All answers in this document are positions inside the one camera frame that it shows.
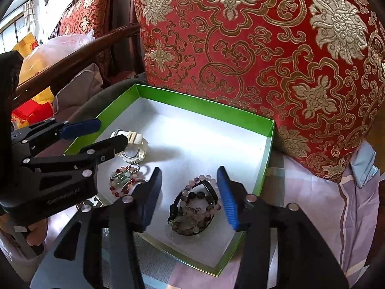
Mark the pink green bead bracelet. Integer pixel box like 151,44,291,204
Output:
180,173,222,214

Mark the white wrist watch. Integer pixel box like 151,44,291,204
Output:
110,129,148,164

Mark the red pink bead bracelet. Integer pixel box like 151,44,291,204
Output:
108,165,142,198

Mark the black wrist watch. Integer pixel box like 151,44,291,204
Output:
167,175,221,236

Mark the dark mixed bead bracelet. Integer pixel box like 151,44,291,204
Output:
170,190,218,236

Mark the left hand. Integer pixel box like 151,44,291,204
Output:
0,214,48,246

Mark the yellow red bag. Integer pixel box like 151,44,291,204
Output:
11,32,56,129

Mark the green cardboard box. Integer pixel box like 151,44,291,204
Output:
66,85,275,276

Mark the pink plastic bag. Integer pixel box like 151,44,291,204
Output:
19,29,95,84

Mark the red gold embroidered cushion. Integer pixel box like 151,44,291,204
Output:
133,0,384,182

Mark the dark wooden chair frame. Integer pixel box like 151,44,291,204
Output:
12,0,144,110

